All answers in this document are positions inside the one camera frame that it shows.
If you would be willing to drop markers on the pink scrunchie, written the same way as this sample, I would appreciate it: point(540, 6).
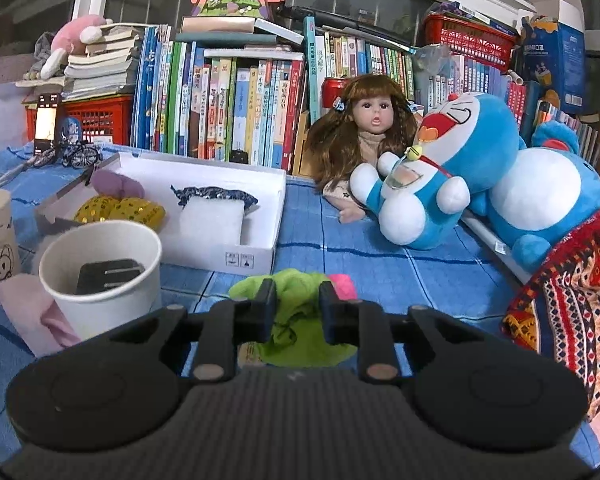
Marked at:
point(344, 285)

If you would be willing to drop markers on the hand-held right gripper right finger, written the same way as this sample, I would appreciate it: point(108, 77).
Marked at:
point(326, 310)

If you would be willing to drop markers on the red soda can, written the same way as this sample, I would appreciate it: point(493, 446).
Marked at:
point(332, 90)

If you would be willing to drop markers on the dark blue floral scrunchie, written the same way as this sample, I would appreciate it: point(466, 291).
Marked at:
point(215, 194)

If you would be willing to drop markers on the smartphone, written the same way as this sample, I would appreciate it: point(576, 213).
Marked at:
point(47, 122)

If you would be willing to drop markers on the stack of flat books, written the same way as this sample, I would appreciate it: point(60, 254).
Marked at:
point(105, 65)

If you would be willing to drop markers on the black block in cup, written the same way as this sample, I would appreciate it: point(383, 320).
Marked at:
point(110, 275)

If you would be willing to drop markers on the blue cat plush with bell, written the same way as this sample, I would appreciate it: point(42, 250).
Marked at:
point(460, 150)

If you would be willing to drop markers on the white rod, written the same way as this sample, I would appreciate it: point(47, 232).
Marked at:
point(495, 245)

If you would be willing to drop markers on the white sponge block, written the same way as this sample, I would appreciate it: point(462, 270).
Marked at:
point(212, 222)

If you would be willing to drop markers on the pale pink cloth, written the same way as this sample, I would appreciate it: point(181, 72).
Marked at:
point(27, 310)

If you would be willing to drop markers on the green scrunchie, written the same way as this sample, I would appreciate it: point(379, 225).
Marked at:
point(297, 310)

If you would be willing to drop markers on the row of large picture books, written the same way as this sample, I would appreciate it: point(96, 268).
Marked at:
point(220, 105)

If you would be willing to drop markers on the red patterned knit blanket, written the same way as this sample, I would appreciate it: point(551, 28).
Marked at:
point(575, 290)

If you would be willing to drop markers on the purple plush toy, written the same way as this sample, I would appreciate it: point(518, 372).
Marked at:
point(115, 184)

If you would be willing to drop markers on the pink bunny plush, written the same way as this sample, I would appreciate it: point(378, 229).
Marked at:
point(77, 35)

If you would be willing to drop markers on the grey plush toy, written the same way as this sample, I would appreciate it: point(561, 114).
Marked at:
point(37, 57)

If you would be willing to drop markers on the brown-haired doll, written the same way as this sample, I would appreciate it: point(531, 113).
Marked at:
point(375, 115)

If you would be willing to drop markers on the large blue white plush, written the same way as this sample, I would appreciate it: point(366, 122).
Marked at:
point(545, 195)

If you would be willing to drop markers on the miniature black bicycle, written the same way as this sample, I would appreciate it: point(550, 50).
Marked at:
point(77, 155)

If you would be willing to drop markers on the row of thin paperback books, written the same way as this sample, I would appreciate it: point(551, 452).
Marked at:
point(480, 75)

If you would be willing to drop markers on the white cardboard box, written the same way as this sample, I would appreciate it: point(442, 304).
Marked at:
point(260, 255)

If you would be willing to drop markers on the flat books under toy house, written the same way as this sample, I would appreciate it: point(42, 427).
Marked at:
point(240, 35)

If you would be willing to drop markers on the plain white paper cup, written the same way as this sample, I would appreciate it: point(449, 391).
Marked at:
point(110, 310)

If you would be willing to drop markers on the blue printed carton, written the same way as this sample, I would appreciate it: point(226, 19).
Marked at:
point(555, 65)

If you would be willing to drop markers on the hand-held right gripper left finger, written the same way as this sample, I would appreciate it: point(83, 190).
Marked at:
point(267, 310)

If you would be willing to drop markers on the round blue badge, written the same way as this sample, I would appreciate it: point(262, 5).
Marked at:
point(71, 130)

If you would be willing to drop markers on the red mesh basket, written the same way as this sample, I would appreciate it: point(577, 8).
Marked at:
point(467, 37)

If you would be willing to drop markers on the gold sequined bow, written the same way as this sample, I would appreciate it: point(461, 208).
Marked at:
point(120, 212)

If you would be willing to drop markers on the red plastic crate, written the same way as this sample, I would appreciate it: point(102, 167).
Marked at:
point(105, 117)

